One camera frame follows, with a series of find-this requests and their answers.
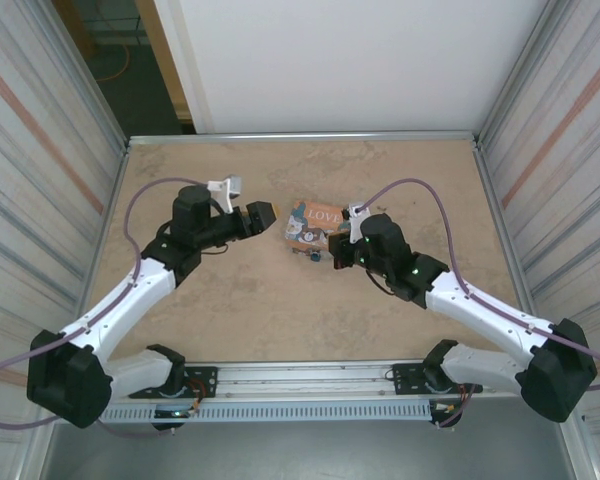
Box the bear print LOVE tin box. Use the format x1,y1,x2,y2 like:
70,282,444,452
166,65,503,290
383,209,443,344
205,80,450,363
283,199,347,257

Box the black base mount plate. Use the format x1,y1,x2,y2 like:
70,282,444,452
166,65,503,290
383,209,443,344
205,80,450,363
182,365,219,400
390,362,431,397

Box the red base wires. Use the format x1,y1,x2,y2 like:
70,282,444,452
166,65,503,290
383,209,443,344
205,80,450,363
186,378,208,417
445,382,477,417

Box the aluminium table frame bar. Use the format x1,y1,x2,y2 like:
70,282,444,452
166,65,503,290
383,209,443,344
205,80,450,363
126,130,481,149

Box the aluminium table side bar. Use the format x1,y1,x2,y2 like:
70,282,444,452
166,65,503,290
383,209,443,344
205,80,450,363
72,142,132,324
472,141,537,315

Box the orange floor cable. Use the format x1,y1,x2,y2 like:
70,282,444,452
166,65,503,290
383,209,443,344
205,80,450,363
96,43,134,84

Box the corrugated translucent side panel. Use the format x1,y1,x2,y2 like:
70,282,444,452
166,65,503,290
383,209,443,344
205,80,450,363
0,0,129,480
479,0,600,480

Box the wooden door frame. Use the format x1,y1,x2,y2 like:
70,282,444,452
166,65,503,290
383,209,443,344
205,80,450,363
133,0,192,122

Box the aluminium corner post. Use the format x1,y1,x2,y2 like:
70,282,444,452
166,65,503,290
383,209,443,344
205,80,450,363
477,0,569,144

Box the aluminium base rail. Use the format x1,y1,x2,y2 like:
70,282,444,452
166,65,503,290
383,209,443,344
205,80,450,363
182,361,525,400

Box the slotted grey cable duct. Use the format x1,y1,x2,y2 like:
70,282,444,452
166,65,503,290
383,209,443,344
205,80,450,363
102,399,434,426

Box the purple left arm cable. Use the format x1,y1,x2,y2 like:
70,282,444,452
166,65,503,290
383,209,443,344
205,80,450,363
0,177,216,439

